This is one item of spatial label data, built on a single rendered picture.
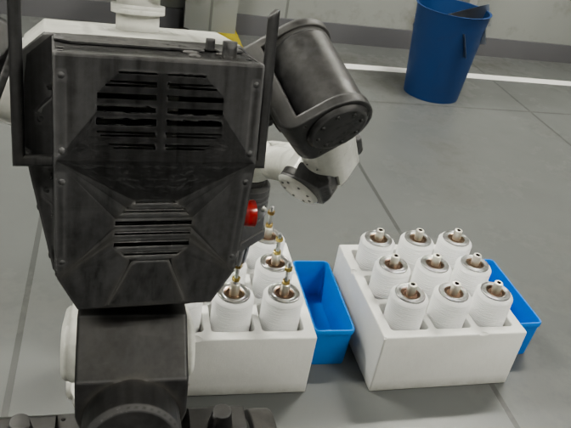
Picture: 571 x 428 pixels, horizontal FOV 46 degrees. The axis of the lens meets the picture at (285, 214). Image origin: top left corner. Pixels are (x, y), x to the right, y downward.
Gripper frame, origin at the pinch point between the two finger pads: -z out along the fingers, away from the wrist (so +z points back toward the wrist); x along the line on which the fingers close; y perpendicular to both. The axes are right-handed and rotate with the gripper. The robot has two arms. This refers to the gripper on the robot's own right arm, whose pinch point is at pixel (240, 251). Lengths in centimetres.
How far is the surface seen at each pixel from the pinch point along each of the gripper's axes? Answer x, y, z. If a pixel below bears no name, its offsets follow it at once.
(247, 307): 0.5, 4.6, -12.9
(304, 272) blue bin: -39.7, -4.5, -28.4
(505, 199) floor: -153, 19, -37
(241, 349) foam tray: 3.8, 6.9, -21.9
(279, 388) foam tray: -4.1, 14.2, -35.1
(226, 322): 4.3, 2.0, -16.6
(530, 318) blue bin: -69, 54, -27
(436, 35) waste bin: -220, -55, -1
